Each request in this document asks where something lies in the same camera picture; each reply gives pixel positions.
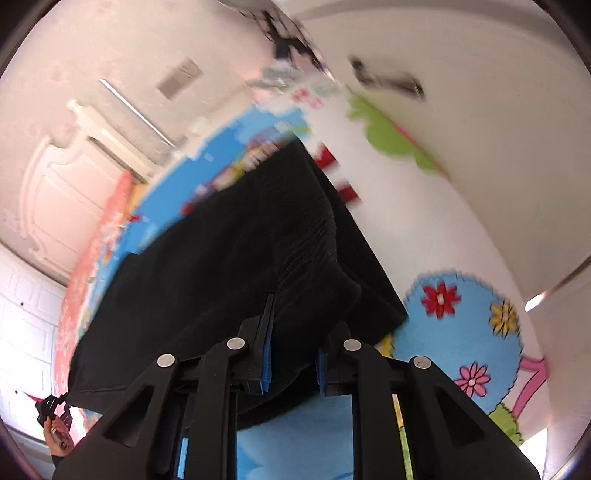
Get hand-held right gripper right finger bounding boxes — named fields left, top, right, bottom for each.
left=315, top=320, right=541, bottom=480

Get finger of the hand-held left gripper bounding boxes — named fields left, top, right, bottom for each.
left=36, top=393, right=75, bottom=428

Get white cabinet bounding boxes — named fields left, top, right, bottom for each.
left=277, top=0, right=591, bottom=480

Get thin white wall pipe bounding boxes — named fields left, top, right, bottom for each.
left=98, top=78, right=178, bottom=147

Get black pants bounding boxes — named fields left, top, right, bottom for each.
left=68, top=138, right=409, bottom=430

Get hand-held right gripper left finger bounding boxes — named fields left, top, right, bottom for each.
left=53, top=293, right=276, bottom=480

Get person's left hand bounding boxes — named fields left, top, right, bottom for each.
left=45, top=415, right=75, bottom=455

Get black silver cabinet handle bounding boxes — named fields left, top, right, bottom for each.
left=348, top=56, right=426, bottom=100

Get colourful printed play mat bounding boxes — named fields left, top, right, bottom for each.
left=53, top=78, right=550, bottom=480

